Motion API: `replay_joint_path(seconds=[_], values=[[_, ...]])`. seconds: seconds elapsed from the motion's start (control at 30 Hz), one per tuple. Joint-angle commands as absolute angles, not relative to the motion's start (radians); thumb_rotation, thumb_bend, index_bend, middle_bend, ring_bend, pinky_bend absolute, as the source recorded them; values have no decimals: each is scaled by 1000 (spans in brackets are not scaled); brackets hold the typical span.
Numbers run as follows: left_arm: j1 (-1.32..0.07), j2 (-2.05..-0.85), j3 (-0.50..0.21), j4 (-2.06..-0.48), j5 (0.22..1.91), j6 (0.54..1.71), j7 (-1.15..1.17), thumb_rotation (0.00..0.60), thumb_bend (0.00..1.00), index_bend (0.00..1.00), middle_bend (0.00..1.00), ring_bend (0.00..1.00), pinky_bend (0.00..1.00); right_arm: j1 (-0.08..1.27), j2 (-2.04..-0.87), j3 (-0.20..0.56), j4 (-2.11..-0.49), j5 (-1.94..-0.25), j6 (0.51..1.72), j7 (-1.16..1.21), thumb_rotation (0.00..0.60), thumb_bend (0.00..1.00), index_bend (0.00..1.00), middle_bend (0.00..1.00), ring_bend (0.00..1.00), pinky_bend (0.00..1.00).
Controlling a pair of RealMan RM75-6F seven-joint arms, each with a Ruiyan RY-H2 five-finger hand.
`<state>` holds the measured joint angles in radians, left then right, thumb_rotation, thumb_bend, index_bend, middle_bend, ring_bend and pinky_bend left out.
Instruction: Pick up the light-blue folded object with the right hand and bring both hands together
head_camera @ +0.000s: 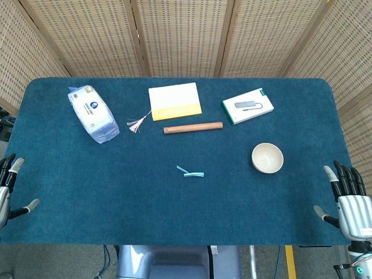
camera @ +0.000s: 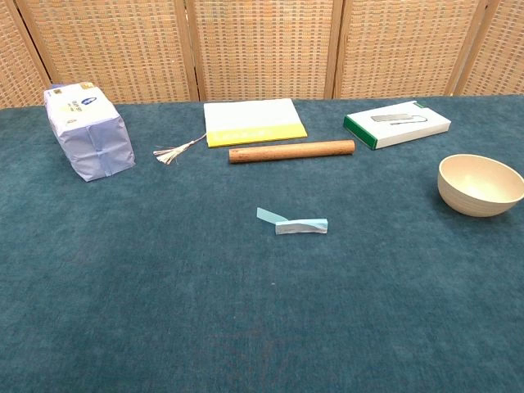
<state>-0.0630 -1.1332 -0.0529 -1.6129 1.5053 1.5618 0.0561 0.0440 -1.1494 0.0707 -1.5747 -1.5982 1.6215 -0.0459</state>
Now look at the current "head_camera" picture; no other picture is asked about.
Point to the dark blue table carpet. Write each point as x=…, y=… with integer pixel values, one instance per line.
x=116, y=197

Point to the blue white tissue pack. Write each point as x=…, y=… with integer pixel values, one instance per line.
x=93, y=116

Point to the brown wooden rod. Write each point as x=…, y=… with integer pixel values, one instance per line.
x=191, y=128

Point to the cream round bowl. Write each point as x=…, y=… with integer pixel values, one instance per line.
x=267, y=158

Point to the grey blue robot torso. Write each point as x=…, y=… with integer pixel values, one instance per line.
x=174, y=261

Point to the woven bamboo folding screen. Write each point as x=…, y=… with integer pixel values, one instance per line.
x=180, y=35

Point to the white and yellow notebook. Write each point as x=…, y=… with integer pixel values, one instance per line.
x=174, y=98

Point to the white USB hub box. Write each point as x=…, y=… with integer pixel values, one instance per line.
x=247, y=107

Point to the yellow floor tape strip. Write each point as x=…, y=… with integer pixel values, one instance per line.
x=290, y=261

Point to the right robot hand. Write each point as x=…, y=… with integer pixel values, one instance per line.
x=354, y=212

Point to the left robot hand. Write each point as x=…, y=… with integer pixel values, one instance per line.
x=4, y=197

